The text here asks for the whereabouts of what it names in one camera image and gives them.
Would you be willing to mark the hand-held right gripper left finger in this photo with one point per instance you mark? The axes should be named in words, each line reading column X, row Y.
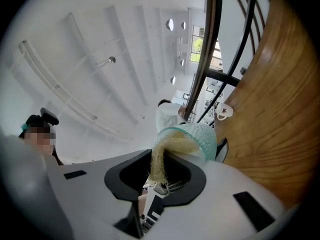
column 100, row 204

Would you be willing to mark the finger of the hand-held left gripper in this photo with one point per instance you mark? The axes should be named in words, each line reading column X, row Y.
column 222, row 150

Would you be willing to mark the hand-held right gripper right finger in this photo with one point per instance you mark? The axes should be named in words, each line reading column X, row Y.
column 220, row 204

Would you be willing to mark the grey pendant lamp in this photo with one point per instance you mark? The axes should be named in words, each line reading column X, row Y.
column 170, row 24
column 183, row 25
column 173, row 80
column 182, row 62

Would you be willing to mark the large window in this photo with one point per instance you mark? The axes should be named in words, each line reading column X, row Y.
column 198, row 46

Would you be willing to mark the black head camera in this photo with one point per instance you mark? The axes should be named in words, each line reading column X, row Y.
column 50, row 116

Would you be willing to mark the person's head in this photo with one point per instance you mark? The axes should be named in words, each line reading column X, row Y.
column 40, row 139

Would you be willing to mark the silver ceiling spotlight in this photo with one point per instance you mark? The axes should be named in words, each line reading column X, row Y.
column 112, row 60

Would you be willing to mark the white mug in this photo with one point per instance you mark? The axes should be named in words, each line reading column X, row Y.
column 225, row 110

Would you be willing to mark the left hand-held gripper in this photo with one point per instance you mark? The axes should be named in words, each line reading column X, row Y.
column 155, row 209

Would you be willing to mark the green dimpled glass cup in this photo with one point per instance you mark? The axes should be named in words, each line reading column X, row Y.
column 202, row 136

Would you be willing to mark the beige loofah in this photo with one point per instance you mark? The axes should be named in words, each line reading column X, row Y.
column 172, row 146

